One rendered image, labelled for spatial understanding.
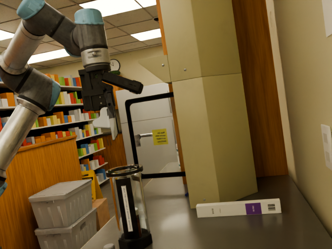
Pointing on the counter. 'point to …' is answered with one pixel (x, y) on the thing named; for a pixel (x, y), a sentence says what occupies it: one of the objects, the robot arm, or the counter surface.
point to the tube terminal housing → (209, 100)
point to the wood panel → (256, 85)
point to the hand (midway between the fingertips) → (117, 137)
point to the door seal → (132, 136)
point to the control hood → (158, 67)
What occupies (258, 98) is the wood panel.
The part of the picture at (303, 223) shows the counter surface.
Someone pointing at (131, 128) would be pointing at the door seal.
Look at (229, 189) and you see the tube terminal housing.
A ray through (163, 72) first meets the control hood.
